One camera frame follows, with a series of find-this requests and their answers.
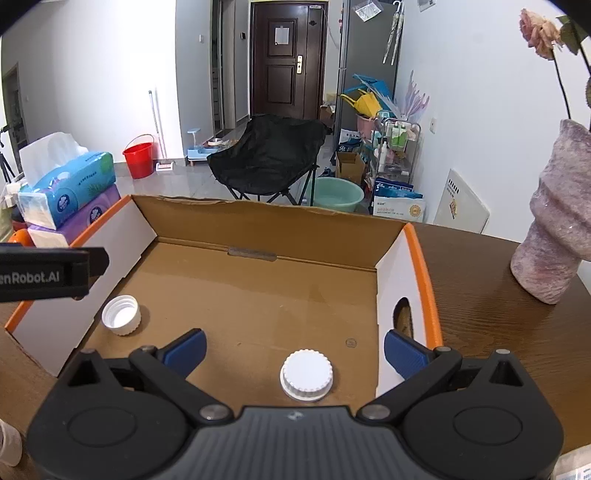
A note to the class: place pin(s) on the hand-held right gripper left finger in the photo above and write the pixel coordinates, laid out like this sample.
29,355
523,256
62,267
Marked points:
187,350

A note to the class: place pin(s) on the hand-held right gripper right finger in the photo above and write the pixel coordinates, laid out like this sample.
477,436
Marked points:
401,353

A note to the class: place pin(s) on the ridged white bottle cap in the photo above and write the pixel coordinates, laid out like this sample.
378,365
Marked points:
307,374

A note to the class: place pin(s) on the orange-edged cardboard box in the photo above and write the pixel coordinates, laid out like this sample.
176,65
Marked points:
277,300

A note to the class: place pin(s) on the orange fruit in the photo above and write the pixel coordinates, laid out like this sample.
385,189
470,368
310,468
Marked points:
21,237

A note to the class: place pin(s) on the purple tissue pack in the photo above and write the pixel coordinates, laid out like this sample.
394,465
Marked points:
87,214

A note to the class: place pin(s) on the blue tissue pack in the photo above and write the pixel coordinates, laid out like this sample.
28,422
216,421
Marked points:
69,184

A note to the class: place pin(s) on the black tripod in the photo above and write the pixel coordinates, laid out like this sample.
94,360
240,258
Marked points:
4,161

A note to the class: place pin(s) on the white carton with gold seal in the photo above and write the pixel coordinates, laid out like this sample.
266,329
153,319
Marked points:
397,210

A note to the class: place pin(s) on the red bucket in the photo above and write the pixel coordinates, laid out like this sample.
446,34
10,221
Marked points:
138,161

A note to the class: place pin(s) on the white flat panel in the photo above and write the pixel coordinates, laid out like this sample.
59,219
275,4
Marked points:
461,207

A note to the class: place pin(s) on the blue and white carton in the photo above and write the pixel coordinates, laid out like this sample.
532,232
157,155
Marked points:
397,189

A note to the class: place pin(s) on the white plastic item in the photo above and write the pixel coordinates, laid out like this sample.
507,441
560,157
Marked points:
9,443

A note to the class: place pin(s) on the green plastic basin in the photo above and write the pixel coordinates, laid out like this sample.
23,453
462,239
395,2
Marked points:
334,196

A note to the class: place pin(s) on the white mop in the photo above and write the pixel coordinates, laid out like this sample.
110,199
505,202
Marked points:
157,129

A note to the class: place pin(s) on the small open cardboard box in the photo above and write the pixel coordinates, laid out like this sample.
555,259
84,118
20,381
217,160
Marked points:
351,168

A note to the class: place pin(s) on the blue pet feeder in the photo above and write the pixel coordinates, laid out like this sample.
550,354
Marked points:
198,150

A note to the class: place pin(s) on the metal rolling cart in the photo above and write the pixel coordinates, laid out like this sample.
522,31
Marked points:
397,147

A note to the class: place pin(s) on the pink stone vase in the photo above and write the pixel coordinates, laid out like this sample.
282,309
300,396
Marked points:
558,217

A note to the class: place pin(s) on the black folding chair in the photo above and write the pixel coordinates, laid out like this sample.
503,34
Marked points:
268,152

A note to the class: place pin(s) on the blue and white box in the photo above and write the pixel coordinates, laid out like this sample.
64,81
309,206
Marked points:
351,143

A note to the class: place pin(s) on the pink bucket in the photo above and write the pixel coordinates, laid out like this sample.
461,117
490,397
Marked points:
365,125

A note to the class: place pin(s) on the yellow plastic item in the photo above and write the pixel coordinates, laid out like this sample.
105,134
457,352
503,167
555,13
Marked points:
362,105

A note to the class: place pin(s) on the purple feather decoration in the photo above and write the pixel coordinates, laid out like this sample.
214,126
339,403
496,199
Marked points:
415,99

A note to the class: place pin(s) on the blue plastic item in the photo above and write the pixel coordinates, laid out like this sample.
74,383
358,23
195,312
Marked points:
376,87

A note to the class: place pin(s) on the dark brown door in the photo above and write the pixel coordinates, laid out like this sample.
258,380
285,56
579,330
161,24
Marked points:
286,83

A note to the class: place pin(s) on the grey refrigerator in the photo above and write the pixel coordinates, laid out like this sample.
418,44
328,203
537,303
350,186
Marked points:
364,50

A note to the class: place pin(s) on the white folded umbrella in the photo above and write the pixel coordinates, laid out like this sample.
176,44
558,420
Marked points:
397,41
388,37

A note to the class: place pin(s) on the white paper notice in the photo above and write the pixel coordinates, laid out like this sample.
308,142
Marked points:
282,35

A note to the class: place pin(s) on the clear plastic bag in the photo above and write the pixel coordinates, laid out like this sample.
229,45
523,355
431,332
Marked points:
368,9

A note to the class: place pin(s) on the bunch of dried pink roses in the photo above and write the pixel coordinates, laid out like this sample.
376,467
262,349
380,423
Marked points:
538,32

